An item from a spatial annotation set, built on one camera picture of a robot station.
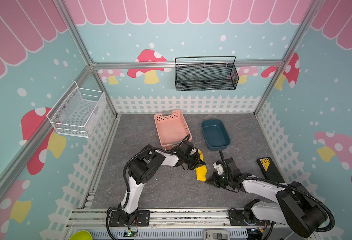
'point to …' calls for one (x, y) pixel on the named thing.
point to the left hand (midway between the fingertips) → (205, 165)
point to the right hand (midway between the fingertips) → (204, 181)
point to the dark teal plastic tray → (215, 134)
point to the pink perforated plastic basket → (172, 130)
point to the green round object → (81, 235)
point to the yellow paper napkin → (201, 171)
